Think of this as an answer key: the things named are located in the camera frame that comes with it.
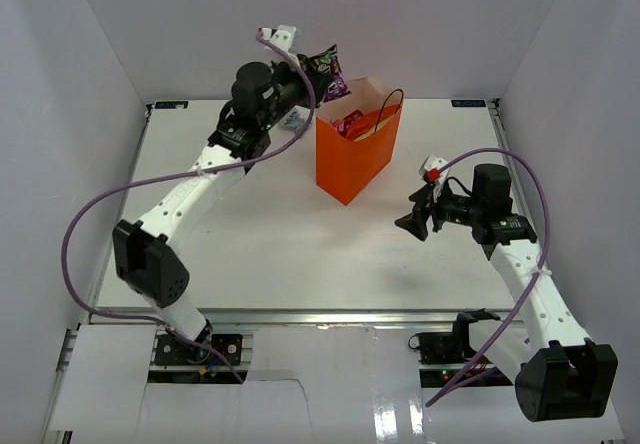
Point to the orange paper bag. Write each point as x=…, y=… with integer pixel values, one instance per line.
x=343, y=168

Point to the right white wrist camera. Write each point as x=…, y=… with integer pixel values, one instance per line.
x=431, y=170

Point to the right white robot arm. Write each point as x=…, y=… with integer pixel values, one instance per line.
x=558, y=371

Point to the large red chips bag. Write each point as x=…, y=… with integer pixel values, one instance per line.
x=360, y=128

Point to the silver blue snack packet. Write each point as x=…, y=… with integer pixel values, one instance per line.
x=294, y=119

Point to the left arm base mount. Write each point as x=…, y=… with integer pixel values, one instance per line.
x=171, y=351

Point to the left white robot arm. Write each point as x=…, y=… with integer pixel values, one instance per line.
x=146, y=252

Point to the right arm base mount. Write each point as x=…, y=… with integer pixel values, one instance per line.
x=439, y=348

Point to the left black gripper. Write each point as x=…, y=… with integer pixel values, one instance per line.
x=286, y=69

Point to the pink candy packet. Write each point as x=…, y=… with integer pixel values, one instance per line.
x=357, y=114

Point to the small pink snack packet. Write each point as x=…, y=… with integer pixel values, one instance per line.
x=340, y=126

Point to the dark purple candy wrapper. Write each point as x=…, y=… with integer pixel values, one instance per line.
x=327, y=62

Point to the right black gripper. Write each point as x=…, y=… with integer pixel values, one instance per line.
x=416, y=222

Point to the aluminium table frame rail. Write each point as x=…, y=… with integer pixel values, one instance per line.
x=421, y=317

